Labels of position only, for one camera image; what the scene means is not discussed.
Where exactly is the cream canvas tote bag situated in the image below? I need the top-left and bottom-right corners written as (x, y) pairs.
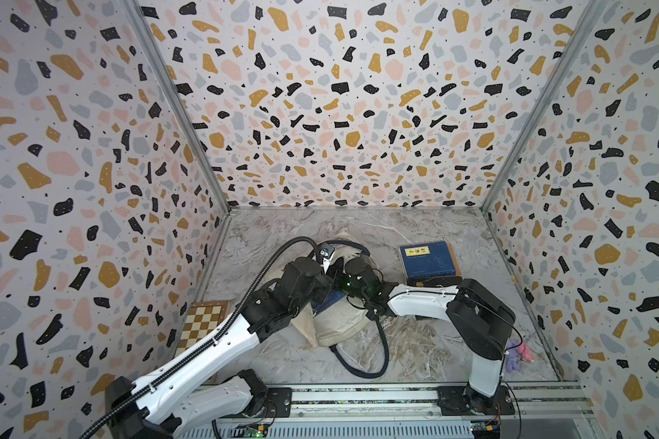
top-left (290, 232), bottom-right (390, 380)

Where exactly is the navy book with yellow label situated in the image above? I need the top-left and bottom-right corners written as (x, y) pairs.
top-left (399, 241), bottom-right (461, 279)

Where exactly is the black book with gold text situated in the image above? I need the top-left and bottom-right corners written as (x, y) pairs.
top-left (406, 275), bottom-right (463, 288)

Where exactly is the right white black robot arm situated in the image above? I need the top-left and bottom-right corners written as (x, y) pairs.
top-left (334, 256), bottom-right (515, 414)

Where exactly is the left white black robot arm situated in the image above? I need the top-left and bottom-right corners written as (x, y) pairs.
top-left (106, 257), bottom-right (344, 438)

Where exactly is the wooden chessboard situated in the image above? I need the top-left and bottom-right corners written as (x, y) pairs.
top-left (175, 301), bottom-right (231, 357)

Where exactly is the small purple toy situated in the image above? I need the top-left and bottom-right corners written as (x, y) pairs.
top-left (505, 340), bottom-right (521, 373)

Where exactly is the small pink toy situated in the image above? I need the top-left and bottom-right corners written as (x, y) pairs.
top-left (517, 341), bottom-right (535, 363)

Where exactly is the left green circuit board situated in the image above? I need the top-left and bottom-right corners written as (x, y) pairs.
top-left (232, 424), bottom-right (268, 438)

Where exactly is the right circuit board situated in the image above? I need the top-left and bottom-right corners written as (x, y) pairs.
top-left (470, 422), bottom-right (501, 439)

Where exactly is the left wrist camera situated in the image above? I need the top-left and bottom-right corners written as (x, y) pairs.
top-left (318, 243), bottom-right (335, 272)

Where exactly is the left black corrugated cable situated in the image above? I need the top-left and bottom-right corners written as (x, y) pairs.
top-left (79, 235), bottom-right (320, 439)

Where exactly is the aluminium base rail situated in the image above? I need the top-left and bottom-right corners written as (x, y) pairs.
top-left (128, 380), bottom-right (594, 439)

